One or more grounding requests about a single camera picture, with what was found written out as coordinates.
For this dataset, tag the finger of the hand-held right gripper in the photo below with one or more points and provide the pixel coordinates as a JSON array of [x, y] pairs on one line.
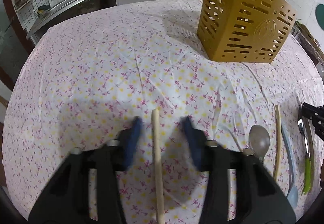
[[316, 112]]

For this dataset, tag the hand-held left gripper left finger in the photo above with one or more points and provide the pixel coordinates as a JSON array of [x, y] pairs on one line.
[[131, 143]]

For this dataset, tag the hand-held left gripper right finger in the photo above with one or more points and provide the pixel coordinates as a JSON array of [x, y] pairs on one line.
[[192, 143]]

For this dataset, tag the light blue plastic spoon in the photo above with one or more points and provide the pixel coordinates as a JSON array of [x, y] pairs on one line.
[[293, 196]]

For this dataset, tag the yellow slotted utensil holder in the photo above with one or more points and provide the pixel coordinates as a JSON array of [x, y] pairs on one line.
[[240, 36]]

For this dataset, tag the floral tablecloth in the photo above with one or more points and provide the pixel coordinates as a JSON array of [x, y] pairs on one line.
[[101, 74]]

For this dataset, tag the round green cutting board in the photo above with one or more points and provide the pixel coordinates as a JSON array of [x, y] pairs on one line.
[[321, 15]]

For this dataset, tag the metal sink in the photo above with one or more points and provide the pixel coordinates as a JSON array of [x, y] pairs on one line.
[[63, 2]]

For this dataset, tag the brown-framed glass door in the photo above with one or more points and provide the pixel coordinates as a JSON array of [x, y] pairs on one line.
[[10, 44]]

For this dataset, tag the dark dish scrubber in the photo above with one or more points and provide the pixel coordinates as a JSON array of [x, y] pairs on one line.
[[43, 10]]

